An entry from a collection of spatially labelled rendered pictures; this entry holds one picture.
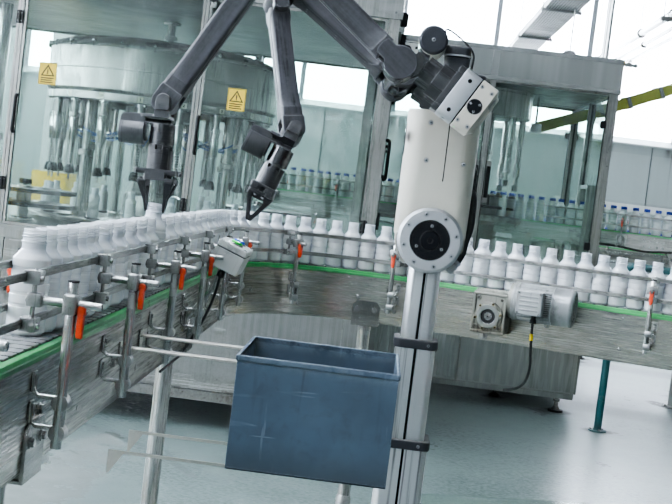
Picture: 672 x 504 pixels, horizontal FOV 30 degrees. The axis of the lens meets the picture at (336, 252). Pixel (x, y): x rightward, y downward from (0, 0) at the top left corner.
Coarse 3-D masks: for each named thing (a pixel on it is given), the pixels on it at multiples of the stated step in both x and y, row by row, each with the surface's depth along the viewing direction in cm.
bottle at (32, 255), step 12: (24, 228) 194; (24, 240) 194; (36, 240) 194; (24, 252) 193; (36, 252) 193; (12, 264) 194; (24, 264) 192; (36, 264) 193; (48, 264) 194; (48, 276) 195; (12, 288) 193; (24, 288) 193; (48, 288) 195; (12, 300) 193; (24, 300) 193; (12, 312) 193; (24, 312) 193; (36, 312) 194; (36, 336) 195
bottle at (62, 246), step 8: (64, 232) 206; (64, 240) 206; (64, 248) 206; (64, 256) 205; (72, 256) 207; (64, 272) 205; (64, 280) 206; (64, 288) 206; (56, 320) 206; (56, 328) 206
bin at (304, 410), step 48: (144, 336) 262; (240, 384) 237; (288, 384) 237; (336, 384) 237; (384, 384) 236; (144, 432) 264; (240, 432) 238; (288, 432) 238; (336, 432) 237; (384, 432) 237; (336, 480) 238; (384, 480) 237
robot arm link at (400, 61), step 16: (320, 0) 287; (336, 0) 285; (352, 0) 286; (336, 16) 287; (352, 16) 285; (368, 16) 286; (352, 32) 287; (368, 32) 285; (384, 32) 285; (368, 48) 286; (384, 48) 283; (400, 48) 282; (384, 64) 283; (400, 64) 283; (416, 64) 283
